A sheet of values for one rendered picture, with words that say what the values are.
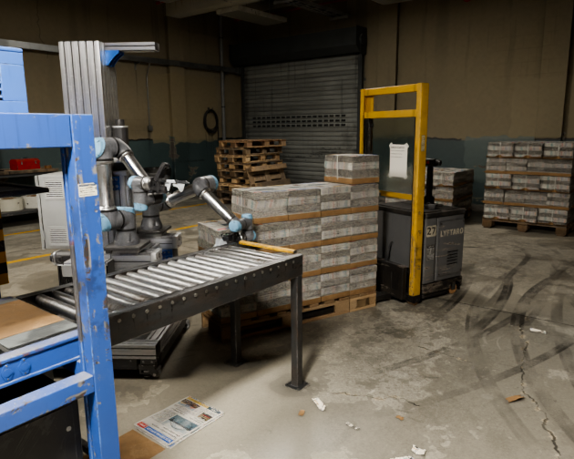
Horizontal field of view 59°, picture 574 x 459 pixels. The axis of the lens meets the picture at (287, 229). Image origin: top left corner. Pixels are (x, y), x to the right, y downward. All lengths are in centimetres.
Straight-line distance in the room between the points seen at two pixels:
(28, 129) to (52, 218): 192
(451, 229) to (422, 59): 612
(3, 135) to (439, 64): 921
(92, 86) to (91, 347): 195
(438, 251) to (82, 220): 348
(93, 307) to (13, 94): 71
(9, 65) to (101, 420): 118
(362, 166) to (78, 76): 214
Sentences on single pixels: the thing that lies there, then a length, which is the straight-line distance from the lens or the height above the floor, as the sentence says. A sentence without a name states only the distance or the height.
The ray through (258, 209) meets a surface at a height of 94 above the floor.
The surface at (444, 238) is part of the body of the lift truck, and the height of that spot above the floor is 55.
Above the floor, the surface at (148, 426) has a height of 1.
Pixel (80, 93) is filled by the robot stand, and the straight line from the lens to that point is 342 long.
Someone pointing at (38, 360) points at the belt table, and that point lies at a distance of 193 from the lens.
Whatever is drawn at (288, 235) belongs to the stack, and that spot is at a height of 72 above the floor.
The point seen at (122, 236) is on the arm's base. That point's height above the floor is 88.
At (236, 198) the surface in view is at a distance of 385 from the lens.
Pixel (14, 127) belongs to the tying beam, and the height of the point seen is 151.
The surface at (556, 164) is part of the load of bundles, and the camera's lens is 794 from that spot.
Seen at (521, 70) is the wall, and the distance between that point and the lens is 978.
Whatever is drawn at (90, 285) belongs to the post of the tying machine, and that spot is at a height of 101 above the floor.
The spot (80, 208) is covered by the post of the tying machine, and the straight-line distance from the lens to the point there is 170.
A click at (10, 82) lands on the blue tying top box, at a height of 165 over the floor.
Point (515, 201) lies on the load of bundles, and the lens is 812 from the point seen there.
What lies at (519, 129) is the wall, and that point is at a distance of 973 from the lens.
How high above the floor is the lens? 150
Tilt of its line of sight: 11 degrees down
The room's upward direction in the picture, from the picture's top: 1 degrees counter-clockwise
